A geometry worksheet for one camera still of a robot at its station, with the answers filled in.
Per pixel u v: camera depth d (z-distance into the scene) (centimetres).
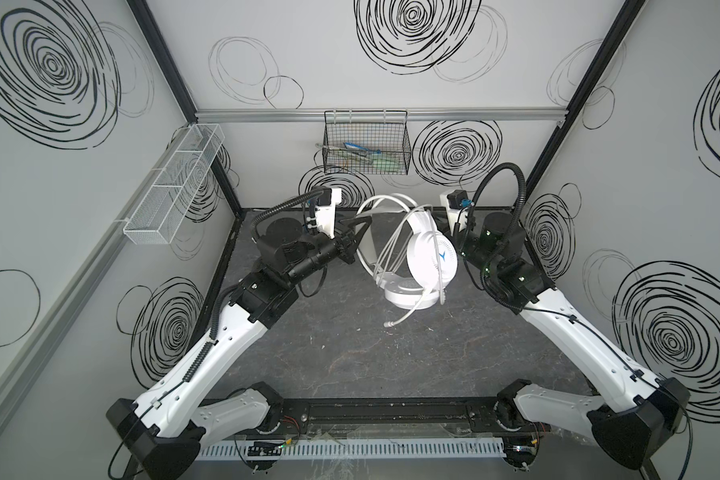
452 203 56
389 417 75
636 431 37
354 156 85
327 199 51
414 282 45
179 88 84
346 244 52
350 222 55
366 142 89
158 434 36
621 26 74
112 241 61
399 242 49
